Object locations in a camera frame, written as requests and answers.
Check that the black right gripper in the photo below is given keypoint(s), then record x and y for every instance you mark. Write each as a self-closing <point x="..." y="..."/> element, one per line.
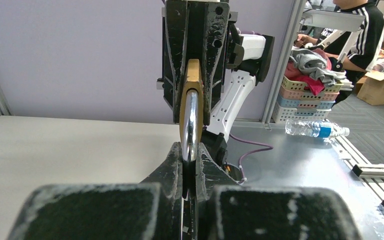
<point x="203" y="30"/>

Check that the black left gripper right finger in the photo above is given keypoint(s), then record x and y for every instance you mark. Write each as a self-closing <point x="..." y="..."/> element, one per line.
<point x="291" y="197"/>

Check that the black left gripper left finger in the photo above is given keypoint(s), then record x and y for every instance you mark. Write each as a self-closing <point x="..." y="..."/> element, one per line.
<point x="148" y="210"/>

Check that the brass padlock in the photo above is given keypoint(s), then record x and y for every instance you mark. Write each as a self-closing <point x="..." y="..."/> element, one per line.
<point x="191" y="111"/>

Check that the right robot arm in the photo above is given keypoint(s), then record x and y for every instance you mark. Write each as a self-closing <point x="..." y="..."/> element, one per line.
<point x="255" y="52"/>

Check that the stacked plastic baskets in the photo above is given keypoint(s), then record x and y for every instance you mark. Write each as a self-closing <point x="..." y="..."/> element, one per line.
<point x="296" y="101"/>

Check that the plastic water bottle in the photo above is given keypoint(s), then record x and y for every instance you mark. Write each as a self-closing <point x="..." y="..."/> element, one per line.
<point x="315" y="129"/>

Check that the pile of clothes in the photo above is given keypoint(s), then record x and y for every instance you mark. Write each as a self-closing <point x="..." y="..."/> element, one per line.
<point x="312" y="67"/>

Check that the cardboard box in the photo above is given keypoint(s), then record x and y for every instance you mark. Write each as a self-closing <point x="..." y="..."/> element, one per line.
<point x="372" y="90"/>

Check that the aluminium frame post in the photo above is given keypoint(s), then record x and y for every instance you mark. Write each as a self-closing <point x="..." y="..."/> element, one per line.
<point x="289" y="24"/>

